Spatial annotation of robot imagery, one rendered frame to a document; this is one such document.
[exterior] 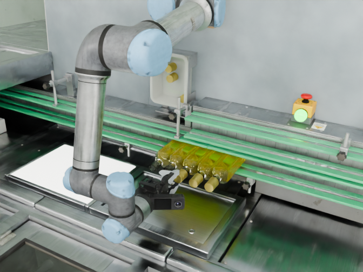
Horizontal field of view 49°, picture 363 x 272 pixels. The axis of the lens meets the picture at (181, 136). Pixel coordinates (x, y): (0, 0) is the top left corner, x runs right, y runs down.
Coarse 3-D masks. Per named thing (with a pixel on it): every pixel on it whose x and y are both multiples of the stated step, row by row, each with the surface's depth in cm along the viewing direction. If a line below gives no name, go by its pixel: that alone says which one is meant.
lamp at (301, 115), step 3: (300, 108) 141; (303, 108) 141; (297, 111) 140; (300, 111) 139; (303, 111) 139; (306, 111) 140; (294, 114) 141; (297, 114) 140; (300, 114) 139; (303, 114) 139; (306, 114) 140; (294, 117) 141; (297, 117) 140; (300, 117) 140; (303, 117) 139; (306, 117) 140; (297, 120) 141; (300, 120) 140; (303, 120) 140
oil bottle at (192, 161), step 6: (198, 150) 150; (204, 150) 150; (210, 150) 151; (192, 156) 146; (198, 156) 146; (204, 156) 147; (186, 162) 142; (192, 162) 142; (198, 162) 143; (192, 168) 141; (192, 174) 143
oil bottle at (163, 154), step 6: (168, 144) 154; (174, 144) 154; (180, 144) 155; (162, 150) 150; (168, 150) 150; (174, 150) 150; (156, 156) 148; (162, 156) 146; (168, 156) 147; (168, 162) 148
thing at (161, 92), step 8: (176, 56) 156; (184, 56) 155; (176, 64) 166; (184, 64) 164; (176, 72) 167; (184, 72) 165; (152, 80) 166; (160, 80) 171; (176, 80) 169; (184, 80) 158; (152, 88) 168; (160, 88) 173; (168, 88) 172; (176, 88) 170; (184, 88) 160; (152, 96) 169; (160, 96) 172; (168, 96) 172; (176, 96) 172; (184, 96) 161; (168, 104) 166; (176, 104) 165
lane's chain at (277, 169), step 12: (0, 96) 212; (48, 96) 194; (48, 108) 198; (144, 120) 171; (132, 132) 177; (144, 132) 173; (264, 168) 151; (276, 168) 149; (312, 180) 144; (360, 192) 137
